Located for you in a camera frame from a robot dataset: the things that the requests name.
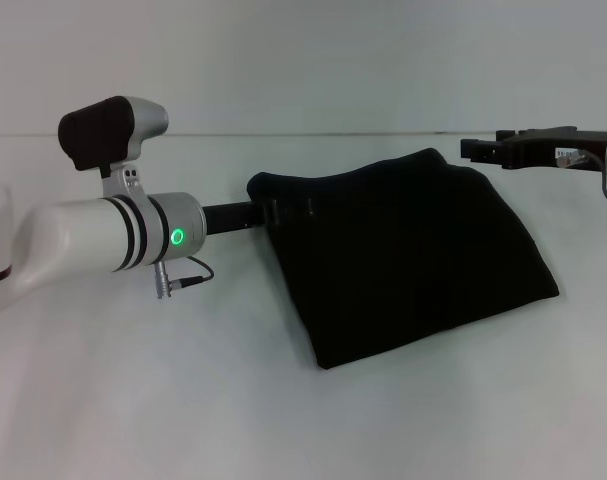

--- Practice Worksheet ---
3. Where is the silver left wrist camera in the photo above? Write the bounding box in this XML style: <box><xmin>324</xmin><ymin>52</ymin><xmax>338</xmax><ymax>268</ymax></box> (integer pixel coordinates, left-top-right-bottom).
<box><xmin>57</xmin><ymin>95</ymin><xmax>170</xmax><ymax>197</ymax></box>

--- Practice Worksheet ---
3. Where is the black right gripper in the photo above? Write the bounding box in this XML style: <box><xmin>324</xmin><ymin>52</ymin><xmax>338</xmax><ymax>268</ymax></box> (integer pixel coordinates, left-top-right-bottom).
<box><xmin>460</xmin><ymin>126</ymin><xmax>607</xmax><ymax>174</ymax></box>

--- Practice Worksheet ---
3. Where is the black shirt with FREE print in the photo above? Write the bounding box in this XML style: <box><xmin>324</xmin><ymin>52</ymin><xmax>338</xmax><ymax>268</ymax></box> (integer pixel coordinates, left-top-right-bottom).
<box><xmin>246</xmin><ymin>147</ymin><xmax>562</xmax><ymax>372</ymax></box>

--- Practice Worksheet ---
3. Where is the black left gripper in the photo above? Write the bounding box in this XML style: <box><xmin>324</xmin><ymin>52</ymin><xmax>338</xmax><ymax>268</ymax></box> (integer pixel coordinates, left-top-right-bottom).
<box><xmin>201</xmin><ymin>196</ymin><xmax>318</xmax><ymax>236</ymax></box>

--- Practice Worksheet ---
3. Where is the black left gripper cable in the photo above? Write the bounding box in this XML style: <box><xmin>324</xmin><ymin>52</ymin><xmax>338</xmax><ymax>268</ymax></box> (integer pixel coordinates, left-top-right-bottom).
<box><xmin>155</xmin><ymin>255</ymin><xmax>215</xmax><ymax>301</ymax></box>

